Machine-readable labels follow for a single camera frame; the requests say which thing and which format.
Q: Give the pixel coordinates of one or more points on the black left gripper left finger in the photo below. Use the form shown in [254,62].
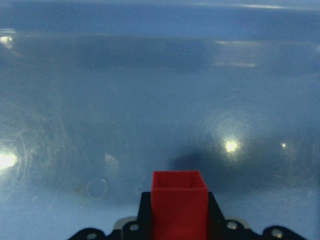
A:
[145,217]

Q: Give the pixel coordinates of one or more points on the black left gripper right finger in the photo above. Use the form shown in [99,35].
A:
[215,219]

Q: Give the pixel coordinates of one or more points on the red block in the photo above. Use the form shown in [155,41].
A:
[179,205]

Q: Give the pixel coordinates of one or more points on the blue plastic tray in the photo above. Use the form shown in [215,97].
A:
[96,95]

